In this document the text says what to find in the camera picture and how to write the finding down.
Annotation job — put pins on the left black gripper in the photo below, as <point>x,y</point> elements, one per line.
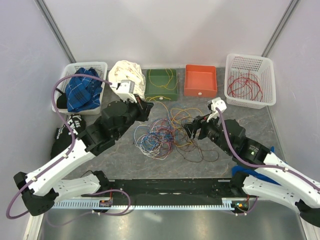
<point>143,107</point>

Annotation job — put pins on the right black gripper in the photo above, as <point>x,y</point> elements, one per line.
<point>199,121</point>

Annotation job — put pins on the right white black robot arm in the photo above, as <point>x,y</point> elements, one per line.
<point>289,187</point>

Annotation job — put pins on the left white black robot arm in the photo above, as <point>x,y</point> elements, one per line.
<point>46,186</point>

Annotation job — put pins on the green drawer box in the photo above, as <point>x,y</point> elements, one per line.
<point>161,85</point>

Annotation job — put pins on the cream white cloth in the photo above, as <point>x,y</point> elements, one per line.
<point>127,70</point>

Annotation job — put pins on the orange drawer box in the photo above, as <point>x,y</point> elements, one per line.
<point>200,81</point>

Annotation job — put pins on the left white plastic basket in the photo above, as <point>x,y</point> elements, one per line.
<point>96,69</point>

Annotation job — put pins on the white plastic basket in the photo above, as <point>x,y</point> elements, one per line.
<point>249,81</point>
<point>96,69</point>

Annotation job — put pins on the blue plaid cloth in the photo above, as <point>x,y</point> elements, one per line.
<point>83,93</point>

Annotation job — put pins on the right white plastic basket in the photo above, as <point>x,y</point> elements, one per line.
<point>249,81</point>

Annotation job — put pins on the black cloth in basket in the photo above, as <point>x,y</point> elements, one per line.
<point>61,102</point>

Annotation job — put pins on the black printed t-shirt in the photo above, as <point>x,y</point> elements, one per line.
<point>63,138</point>

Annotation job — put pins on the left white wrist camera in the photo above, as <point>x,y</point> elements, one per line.
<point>125,90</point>

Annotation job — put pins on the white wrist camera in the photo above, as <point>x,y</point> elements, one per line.
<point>216,106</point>
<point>125,90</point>

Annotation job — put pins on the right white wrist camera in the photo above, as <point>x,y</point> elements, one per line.
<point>216,106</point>

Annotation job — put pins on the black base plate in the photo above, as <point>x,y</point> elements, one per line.
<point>210,187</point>

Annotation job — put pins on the light blue cable duct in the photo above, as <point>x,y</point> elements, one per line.
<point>96,204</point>

